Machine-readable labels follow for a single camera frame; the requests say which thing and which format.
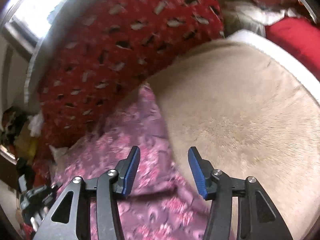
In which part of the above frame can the purple floral garment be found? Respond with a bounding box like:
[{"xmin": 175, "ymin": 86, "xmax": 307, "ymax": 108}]
[{"xmin": 53, "ymin": 84, "xmax": 209, "ymax": 239}]

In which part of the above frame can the beige plush blanket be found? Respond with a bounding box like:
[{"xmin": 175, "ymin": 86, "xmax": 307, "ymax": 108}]
[{"xmin": 148, "ymin": 40, "xmax": 319, "ymax": 239}]

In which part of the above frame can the red penguin print pillow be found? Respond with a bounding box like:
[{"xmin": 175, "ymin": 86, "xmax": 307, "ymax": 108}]
[{"xmin": 32, "ymin": 0, "xmax": 226, "ymax": 185}]

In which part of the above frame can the white cloth pile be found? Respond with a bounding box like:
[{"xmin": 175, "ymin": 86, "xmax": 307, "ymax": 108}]
[{"xmin": 221, "ymin": 0, "xmax": 302, "ymax": 37}]

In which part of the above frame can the plain red cushion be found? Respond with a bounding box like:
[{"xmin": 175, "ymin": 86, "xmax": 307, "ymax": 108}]
[{"xmin": 265, "ymin": 17, "xmax": 320, "ymax": 79}]

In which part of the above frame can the grey headboard edge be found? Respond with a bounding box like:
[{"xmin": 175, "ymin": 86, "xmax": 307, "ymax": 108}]
[{"xmin": 24, "ymin": 0, "xmax": 96, "ymax": 108}]

